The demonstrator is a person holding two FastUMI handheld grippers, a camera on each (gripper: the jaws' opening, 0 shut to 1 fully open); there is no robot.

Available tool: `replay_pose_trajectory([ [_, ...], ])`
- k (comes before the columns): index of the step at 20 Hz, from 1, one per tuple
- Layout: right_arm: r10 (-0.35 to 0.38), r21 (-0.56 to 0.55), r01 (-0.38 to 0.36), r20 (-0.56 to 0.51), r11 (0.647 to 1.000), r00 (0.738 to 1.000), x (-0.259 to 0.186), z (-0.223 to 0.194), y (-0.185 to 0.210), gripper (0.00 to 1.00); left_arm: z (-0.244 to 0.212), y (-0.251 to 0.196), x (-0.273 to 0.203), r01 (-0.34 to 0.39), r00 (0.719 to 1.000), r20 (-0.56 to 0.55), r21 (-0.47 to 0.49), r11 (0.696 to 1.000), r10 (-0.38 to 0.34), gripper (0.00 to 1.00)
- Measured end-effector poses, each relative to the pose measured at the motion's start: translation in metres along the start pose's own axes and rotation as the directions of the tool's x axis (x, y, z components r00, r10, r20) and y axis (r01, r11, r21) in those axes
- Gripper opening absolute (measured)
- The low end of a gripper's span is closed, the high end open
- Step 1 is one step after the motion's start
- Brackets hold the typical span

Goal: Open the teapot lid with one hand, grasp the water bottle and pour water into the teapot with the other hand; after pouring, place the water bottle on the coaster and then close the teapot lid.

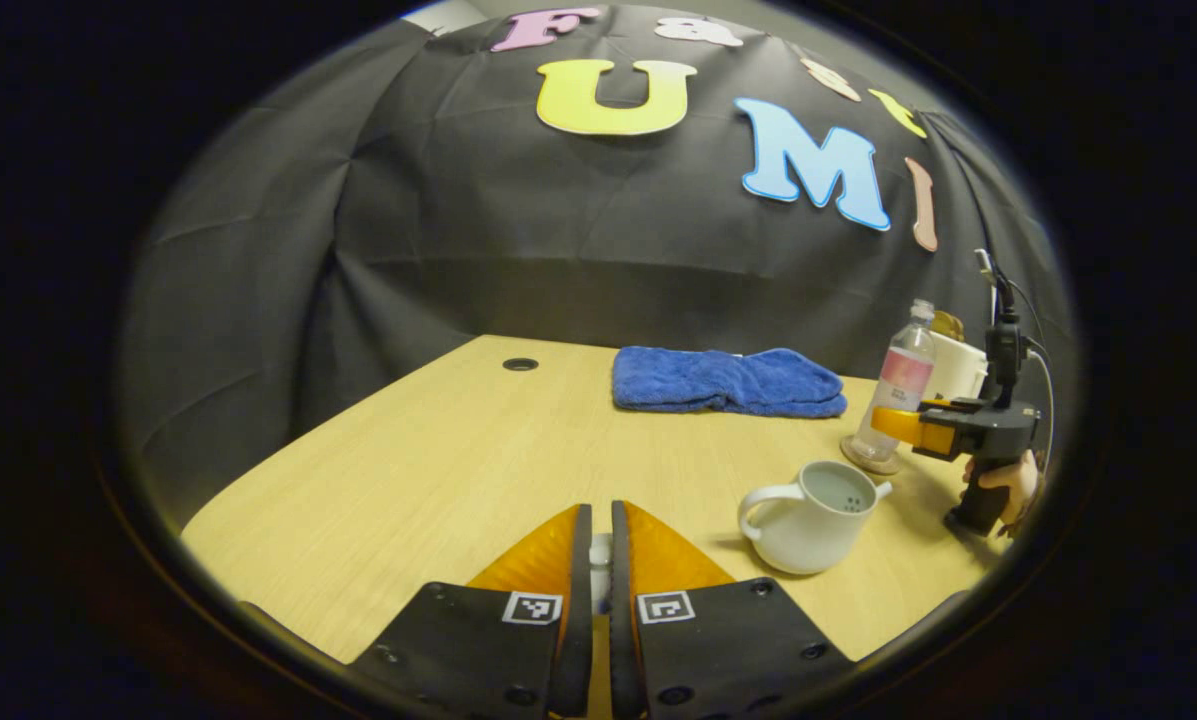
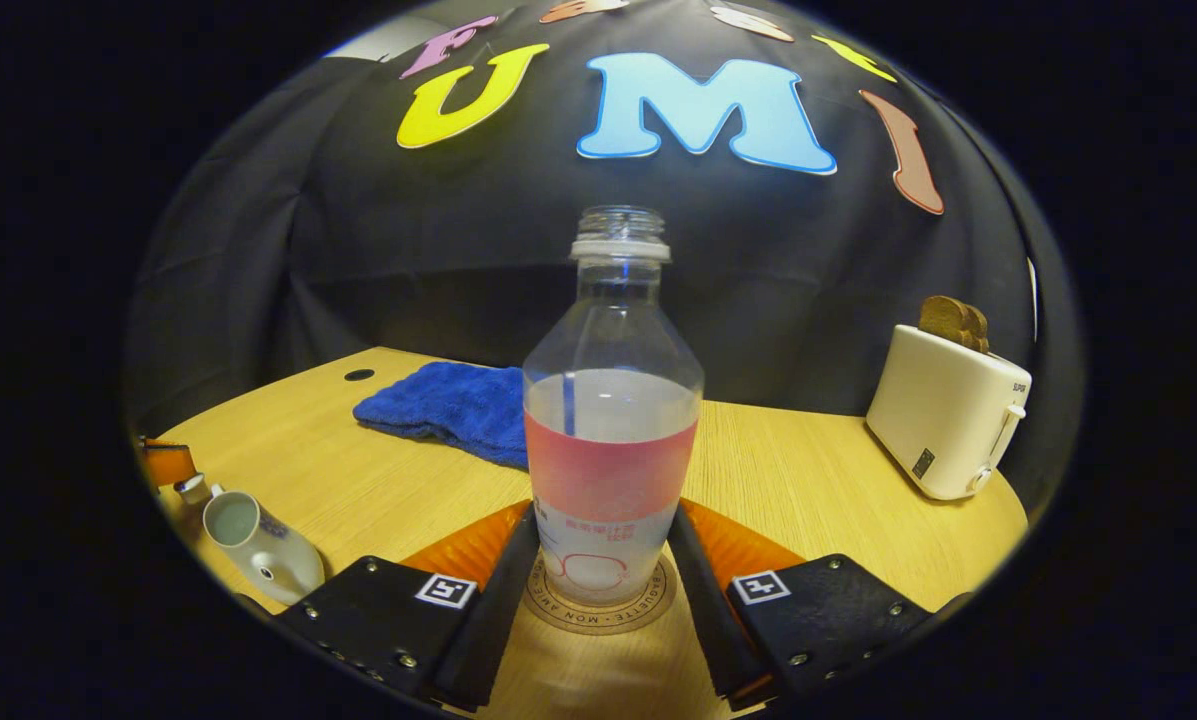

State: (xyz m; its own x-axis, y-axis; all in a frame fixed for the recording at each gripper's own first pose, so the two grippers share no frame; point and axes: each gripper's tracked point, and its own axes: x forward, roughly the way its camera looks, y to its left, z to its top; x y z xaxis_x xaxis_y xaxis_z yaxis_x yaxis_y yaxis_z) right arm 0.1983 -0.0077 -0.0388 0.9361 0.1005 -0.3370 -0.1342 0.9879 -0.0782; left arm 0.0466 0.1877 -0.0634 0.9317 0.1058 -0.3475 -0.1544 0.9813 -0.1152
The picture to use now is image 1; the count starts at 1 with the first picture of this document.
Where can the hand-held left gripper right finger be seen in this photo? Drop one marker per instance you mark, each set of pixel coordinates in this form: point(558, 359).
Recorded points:
point(623, 620)

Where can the white teacup lid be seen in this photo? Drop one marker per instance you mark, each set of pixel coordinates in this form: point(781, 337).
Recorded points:
point(601, 555)

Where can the blue folded towel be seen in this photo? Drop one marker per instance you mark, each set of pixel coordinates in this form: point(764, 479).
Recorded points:
point(728, 380)

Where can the black backdrop cloth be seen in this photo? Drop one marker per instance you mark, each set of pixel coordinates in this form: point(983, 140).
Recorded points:
point(558, 250)

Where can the brown bread slice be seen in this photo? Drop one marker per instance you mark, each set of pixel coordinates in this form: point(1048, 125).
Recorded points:
point(948, 325)

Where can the white ceramic teacup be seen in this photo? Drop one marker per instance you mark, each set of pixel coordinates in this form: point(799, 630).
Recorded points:
point(808, 540)

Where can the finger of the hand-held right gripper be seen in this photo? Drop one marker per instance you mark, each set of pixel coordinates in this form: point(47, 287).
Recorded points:
point(943, 404)
point(903, 425)

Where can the clear pink-label water bottle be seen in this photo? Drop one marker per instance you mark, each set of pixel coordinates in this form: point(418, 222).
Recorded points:
point(903, 370)

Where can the white toaster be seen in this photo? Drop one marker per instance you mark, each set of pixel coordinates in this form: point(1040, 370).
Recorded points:
point(958, 370)

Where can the round wooden coaster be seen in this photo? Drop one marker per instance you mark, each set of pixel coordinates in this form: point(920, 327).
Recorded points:
point(858, 463)

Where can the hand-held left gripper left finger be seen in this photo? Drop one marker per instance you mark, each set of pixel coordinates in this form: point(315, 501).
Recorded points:
point(578, 620)

